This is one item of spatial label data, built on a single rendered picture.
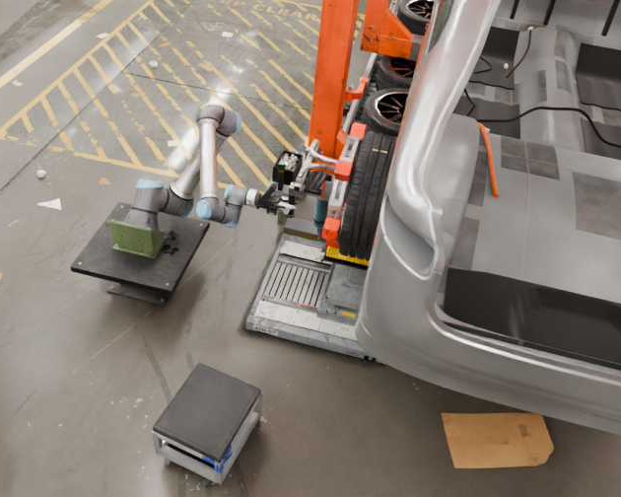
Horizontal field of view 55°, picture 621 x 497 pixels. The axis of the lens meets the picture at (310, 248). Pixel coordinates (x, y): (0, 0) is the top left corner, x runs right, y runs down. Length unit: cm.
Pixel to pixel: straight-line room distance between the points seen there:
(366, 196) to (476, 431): 139
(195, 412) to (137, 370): 68
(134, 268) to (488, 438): 212
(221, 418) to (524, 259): 157
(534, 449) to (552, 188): 134
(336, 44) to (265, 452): 209
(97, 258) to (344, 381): 156
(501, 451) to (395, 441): 55
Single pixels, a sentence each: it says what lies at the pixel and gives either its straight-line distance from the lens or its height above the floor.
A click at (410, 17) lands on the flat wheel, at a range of 623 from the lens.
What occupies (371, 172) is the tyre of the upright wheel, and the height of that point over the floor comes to 113.
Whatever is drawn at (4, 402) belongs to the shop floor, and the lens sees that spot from 347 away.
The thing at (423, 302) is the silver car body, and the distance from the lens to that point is 205.
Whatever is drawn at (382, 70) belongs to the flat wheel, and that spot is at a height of 49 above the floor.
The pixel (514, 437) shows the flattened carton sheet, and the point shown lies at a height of 1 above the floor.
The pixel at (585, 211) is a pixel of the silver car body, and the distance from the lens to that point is 315.
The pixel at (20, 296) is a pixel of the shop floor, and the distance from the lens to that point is 390.
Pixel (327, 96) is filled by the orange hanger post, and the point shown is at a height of 113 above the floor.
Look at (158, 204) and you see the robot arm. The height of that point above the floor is 54.
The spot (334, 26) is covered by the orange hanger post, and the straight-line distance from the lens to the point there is 319.
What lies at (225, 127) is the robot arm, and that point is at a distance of 332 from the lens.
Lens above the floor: 277
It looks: 44 degrees down
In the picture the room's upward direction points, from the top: 7 degrees clockwise
